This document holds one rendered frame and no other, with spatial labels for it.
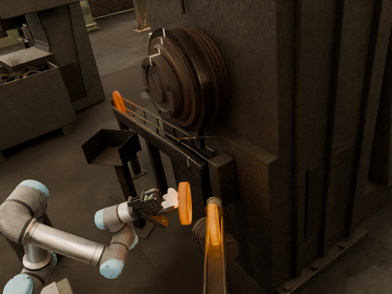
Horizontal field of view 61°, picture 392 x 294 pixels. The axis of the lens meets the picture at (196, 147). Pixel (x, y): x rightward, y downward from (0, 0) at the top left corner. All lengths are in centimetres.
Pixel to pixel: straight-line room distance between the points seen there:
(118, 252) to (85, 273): 102
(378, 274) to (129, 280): 138
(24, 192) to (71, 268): 107
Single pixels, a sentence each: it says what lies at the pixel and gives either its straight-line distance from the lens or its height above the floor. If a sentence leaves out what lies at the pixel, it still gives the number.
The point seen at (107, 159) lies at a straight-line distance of 207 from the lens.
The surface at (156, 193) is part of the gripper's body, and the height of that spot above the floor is 87.
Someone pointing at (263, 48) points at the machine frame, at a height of 129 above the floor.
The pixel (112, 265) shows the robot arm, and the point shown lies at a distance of 125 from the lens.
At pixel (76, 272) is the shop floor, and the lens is 232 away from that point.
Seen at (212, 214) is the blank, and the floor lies 78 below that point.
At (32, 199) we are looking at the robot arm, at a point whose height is 91.
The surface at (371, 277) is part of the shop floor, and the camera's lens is 209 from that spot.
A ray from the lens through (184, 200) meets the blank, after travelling 116.
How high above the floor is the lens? 163
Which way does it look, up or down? 32 degrees down
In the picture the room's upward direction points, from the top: 10 degrees counter-clockwise
